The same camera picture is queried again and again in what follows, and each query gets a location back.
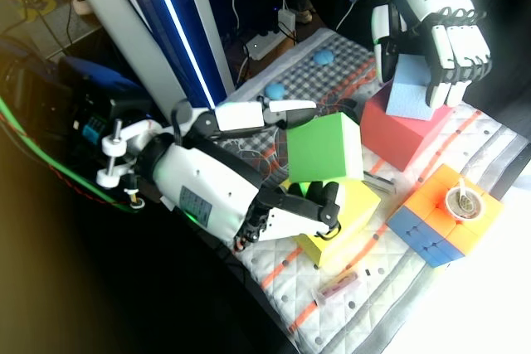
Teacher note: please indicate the small round cup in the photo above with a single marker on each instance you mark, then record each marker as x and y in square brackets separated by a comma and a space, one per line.
[469, 209]

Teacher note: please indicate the small white spoon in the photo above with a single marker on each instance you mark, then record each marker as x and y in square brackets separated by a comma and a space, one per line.
[461, 192]

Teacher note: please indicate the blue round toy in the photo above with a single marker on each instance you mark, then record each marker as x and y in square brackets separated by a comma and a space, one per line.
[323, 57]
[274, 91]

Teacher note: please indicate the white plug adapter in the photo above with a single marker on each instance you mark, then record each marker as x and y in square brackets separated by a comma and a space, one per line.
[286, 19]

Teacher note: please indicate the green cube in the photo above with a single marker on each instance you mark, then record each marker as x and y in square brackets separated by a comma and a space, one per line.
[323, 148]

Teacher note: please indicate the grey quilt with bear print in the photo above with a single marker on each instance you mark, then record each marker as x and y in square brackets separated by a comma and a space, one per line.
[373, 300]

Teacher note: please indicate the blue foam cube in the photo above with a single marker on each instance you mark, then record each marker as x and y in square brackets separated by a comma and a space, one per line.
[408, 88]

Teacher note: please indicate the large multicolour puzzle cube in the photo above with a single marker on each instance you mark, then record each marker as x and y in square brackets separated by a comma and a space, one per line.
[431, 229]

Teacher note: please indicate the silver metal clip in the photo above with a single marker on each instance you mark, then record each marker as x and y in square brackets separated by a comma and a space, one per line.
[379, 183]

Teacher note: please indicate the white pillar with blue light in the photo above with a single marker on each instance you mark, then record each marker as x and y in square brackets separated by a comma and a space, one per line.
[124, 18]

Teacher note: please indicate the red cube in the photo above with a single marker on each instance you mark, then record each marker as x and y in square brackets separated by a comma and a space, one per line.
[394, 138]

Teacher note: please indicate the white power strip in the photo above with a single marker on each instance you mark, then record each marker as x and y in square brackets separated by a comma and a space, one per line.
[265, 45]

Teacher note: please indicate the yellow cube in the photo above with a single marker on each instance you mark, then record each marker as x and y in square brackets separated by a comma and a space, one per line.
[357, 213]

